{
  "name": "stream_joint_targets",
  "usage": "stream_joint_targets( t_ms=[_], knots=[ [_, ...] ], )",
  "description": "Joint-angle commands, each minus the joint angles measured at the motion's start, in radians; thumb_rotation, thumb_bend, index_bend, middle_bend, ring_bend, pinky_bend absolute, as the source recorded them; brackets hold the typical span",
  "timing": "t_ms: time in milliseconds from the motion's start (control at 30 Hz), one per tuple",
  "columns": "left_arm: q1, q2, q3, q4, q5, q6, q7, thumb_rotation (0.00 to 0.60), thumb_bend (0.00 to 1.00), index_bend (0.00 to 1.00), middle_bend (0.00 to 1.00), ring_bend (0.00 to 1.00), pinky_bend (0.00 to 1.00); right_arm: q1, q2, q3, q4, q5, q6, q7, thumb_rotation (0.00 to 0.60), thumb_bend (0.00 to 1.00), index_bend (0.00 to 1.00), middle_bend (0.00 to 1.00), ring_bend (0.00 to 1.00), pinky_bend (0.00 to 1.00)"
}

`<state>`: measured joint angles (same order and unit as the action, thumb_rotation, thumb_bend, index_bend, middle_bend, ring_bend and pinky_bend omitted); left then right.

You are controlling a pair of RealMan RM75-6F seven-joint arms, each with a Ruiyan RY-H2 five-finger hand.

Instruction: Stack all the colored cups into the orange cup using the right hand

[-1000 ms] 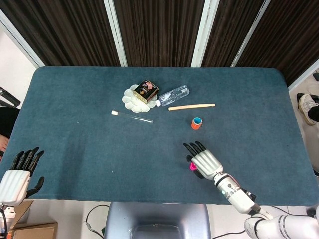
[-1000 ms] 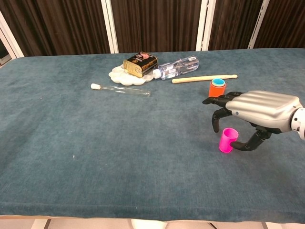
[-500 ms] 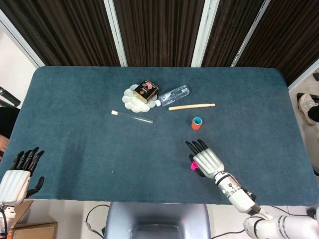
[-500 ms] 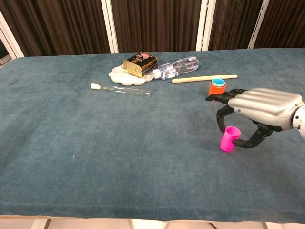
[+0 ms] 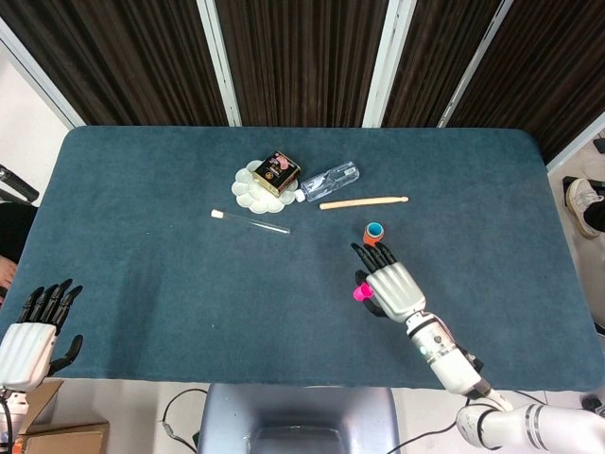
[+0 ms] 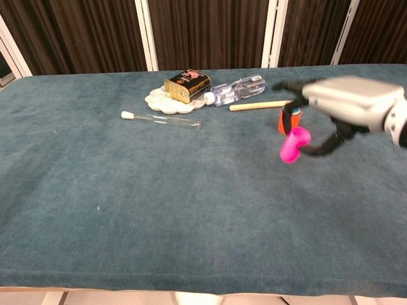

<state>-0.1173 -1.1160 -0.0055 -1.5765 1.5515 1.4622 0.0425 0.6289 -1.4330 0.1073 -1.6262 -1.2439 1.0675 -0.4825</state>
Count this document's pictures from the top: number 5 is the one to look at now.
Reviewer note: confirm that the dark brown partition panel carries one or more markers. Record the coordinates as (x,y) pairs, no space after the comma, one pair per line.
(118,57)
(425,57)
(302,57)
(543,71)

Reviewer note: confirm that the white sneaker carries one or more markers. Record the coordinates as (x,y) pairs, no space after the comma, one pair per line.
(579,198)

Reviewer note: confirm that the cardboard box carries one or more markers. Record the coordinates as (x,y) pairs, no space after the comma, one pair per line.
(66,437)

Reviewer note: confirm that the person in dark clothes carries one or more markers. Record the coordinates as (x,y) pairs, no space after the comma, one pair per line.
(14,227)

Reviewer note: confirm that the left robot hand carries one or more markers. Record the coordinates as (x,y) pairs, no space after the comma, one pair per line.
(26,350)

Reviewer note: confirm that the pink plastic cup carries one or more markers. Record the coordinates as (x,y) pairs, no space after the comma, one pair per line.
(361,293)

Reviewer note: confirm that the orange plastic cup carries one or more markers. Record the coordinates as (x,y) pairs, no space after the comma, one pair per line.
(368,239)

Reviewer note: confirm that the black and gold tin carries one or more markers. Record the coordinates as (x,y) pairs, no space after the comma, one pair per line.
(276,171)

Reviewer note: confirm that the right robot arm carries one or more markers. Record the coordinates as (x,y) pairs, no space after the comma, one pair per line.
(449,361)

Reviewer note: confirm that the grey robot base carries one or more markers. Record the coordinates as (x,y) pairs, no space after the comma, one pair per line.
(298,411)

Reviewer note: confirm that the glass test tube white stopper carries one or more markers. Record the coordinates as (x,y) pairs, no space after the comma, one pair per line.
(250,222)

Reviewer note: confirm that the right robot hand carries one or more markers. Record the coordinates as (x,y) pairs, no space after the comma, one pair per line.
(394,288)

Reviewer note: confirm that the white flower-shaped palette dish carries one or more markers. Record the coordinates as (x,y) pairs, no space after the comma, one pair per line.
(246,195)

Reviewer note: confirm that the clear plastic water bottle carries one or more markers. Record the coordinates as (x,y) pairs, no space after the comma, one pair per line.
(331,179)

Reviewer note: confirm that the black cylindrical object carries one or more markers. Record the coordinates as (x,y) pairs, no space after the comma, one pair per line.
(19,184)

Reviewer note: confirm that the teal table cloth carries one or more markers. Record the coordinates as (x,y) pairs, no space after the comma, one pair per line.
(189,293)

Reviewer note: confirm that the wooden stick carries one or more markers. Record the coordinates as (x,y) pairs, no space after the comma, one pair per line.
(364,203)

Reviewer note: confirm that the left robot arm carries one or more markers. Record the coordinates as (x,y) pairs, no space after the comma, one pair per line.
(12,402)

